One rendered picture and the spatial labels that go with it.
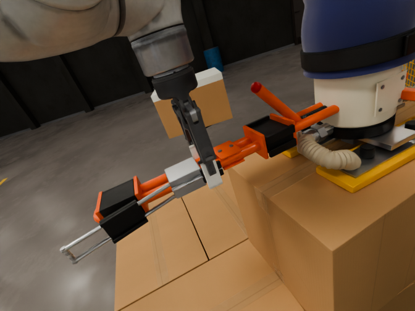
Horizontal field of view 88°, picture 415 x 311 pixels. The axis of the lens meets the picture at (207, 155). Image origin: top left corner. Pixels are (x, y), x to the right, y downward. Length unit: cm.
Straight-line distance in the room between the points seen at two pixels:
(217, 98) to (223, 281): 139
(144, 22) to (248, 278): 81
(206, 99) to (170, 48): 152
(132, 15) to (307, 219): 45
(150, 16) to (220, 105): 158
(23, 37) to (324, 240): 49
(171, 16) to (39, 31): 17
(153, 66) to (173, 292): 80
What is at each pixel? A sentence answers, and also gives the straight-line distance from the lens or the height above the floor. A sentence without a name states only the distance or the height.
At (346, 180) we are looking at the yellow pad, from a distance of 54.
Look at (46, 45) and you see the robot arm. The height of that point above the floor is 134.
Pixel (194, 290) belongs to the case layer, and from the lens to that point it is 92.
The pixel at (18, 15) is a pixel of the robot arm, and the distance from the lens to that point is 25.
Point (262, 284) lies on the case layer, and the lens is 87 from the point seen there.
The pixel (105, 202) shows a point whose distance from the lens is 46.
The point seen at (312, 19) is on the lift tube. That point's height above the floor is 127.
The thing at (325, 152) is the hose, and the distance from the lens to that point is 52.
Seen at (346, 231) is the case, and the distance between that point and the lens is 47.
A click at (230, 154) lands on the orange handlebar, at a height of 109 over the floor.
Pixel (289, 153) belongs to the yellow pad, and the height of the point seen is 96.
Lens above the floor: 131
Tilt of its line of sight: 28 degrees down
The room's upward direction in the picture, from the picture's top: 19 degrees counter-clockwise
